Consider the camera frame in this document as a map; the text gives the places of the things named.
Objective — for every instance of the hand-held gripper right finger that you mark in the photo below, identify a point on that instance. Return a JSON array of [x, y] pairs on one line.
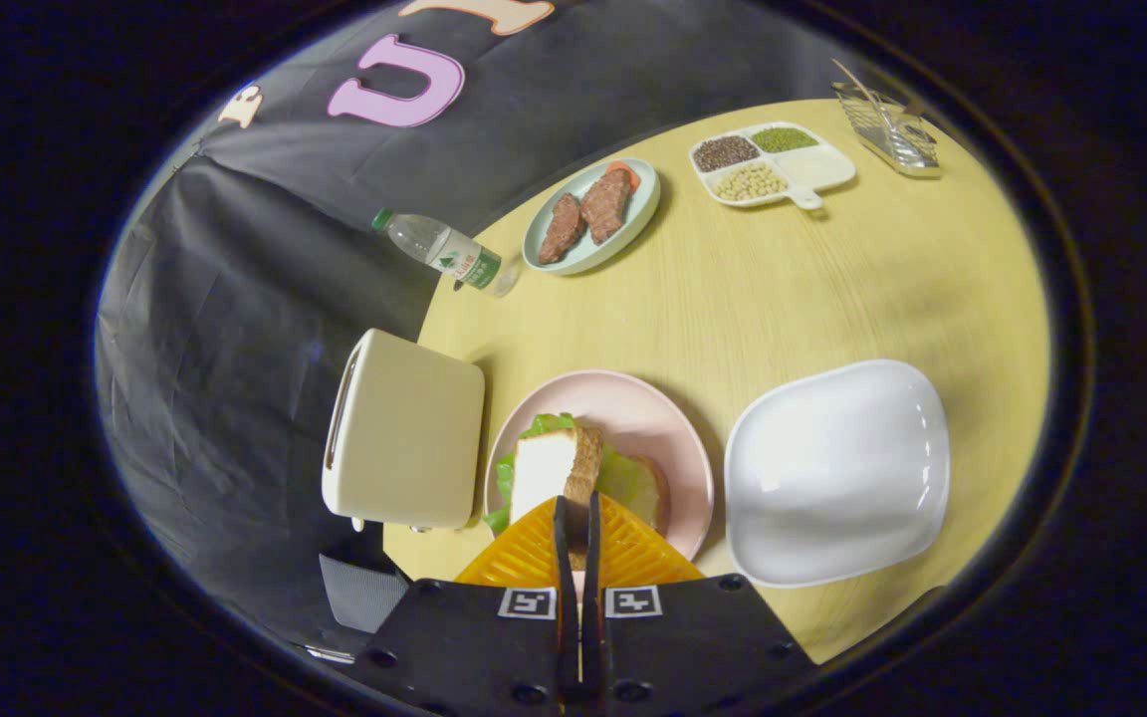
[[592, 597]]

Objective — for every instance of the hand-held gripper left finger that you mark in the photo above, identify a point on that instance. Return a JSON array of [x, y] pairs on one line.
[[566, 597]]

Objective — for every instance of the green lettuce leaf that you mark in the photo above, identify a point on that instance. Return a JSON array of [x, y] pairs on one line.
[[623, 478]]

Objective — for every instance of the white bread slice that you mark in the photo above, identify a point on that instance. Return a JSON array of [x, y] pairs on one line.
[[544, 473]]

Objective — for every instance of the brown-crusted bread slice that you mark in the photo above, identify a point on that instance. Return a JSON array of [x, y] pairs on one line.
[[658, 493]]

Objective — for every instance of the pink round plate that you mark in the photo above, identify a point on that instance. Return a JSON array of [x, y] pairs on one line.
[[633, 408]]

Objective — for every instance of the cream toaster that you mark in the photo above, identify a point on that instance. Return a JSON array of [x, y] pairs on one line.
[[404, 428]]

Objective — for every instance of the white square plate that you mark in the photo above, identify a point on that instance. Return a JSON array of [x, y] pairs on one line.
[[832, 468]]

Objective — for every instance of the pale green round plate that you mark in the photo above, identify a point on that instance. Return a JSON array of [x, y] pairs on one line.
[[588, 261]]

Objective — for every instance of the brown meat slice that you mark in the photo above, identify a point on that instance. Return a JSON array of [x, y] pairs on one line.
[[562, 229], [605, 206]]

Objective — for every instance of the clear plastic water bottle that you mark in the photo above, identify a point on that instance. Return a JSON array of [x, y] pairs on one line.
[[444, 249]]

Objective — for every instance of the orange carrot slice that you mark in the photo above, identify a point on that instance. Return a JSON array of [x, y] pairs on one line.
[[630, 174]]

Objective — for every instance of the black backdrop cloth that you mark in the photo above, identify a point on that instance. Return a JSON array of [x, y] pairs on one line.
[[235, 319]]

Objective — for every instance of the yellow soybeans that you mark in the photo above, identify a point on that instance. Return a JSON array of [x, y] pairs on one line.
[[750, 182]]

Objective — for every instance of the dark red beans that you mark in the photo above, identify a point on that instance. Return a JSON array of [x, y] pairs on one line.
[[725, 153]]

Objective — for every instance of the white divided dish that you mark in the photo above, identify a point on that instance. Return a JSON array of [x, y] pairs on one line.
[[817, 166]]

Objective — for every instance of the green mung beans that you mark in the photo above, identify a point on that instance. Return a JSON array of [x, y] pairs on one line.
[[784, 139]]

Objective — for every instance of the clear utensil holder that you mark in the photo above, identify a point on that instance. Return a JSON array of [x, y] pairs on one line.
[[892, 134]]

